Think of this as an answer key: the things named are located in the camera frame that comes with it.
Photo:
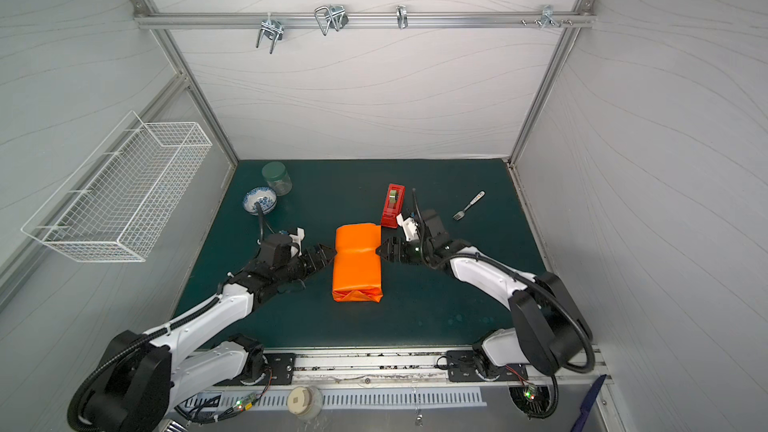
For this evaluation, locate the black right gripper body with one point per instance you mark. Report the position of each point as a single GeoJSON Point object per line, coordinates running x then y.
{"type": "Point", "coordinates": [405, 250]}

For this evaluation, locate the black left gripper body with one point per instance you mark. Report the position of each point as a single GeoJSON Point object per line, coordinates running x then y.
{"type": "Point", "coordinates": [297, 269]}

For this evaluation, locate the orange wrapping paper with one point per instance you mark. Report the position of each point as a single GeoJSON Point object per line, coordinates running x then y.
{"type": "Point", "coordinates": [357, 267]}

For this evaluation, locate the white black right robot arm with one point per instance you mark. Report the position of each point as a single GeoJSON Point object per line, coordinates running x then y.
{"type": "Point", "coordinates": [548, 330]}

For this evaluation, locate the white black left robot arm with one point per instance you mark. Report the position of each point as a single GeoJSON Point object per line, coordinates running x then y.
{"type": "Point", "coordinates": [143, 376]}

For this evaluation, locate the red tape dispenser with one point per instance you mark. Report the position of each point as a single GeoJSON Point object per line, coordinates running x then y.
{"type": "Point", "coordinates": [393, 206]}

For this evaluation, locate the blue white ceramic bowl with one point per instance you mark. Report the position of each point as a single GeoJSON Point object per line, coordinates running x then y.
{"type": "Point", "coordinates": [262, 197]}

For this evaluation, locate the green lidded glass jar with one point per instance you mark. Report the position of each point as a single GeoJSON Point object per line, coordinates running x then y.
{"type": "Point", "coordinates": [276, 175]}

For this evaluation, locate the round white puck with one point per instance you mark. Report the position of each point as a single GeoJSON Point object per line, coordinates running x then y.
{"type": "Point", "coordinates": [305, 402]}

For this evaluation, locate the metal u-bolt clamp left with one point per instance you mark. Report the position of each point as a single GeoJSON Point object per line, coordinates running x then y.
{"type": "Point", "coordinates": [271, 31]}

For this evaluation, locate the metal u-bolt clamp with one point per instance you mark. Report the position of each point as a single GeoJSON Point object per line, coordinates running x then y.
{"type": "Point", "coordinates": [271, 31]}
{"type": "Point", "coordinates": [331, 17]}

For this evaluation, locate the metal u-bolt clamp middle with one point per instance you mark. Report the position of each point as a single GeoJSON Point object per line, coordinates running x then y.
{"type": "Point", "coordinates": [331, 17]}

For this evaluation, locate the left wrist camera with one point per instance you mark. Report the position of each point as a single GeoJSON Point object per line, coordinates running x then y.
{"type": "Point", "coordinates": [282, 243]}

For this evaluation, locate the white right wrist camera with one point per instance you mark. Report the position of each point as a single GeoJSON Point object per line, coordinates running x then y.
{"type": "Point", "coordinates": [410, 228]}

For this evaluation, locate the fork with white handle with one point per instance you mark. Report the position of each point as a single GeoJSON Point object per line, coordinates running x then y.
{"type": "Point", "coordinates": [461, 213]}

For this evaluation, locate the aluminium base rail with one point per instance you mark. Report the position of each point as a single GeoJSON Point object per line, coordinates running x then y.
{"type": "Point", "coordinates": [380, 367]}

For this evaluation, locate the white wire basket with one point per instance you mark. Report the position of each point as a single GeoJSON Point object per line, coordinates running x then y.
{"type": "Point", "coordinates": [113, 207]}

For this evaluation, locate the blue handled tool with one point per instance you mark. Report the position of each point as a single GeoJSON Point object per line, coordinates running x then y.
{"type": "Point", "coordinates": [588, 403]}

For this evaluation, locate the metal ring clamp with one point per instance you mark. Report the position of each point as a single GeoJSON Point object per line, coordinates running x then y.
{"type": "Point", "coordinates": [401, 17]}

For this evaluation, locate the metal bracket clamp right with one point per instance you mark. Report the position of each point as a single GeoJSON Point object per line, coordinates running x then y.
{"type": "Point", "coordinates": [547, 19]}

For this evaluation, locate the aluminium cross rail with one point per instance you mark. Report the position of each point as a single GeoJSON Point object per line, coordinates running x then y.
{"type": "Point", "coordinates": [357, 20]}

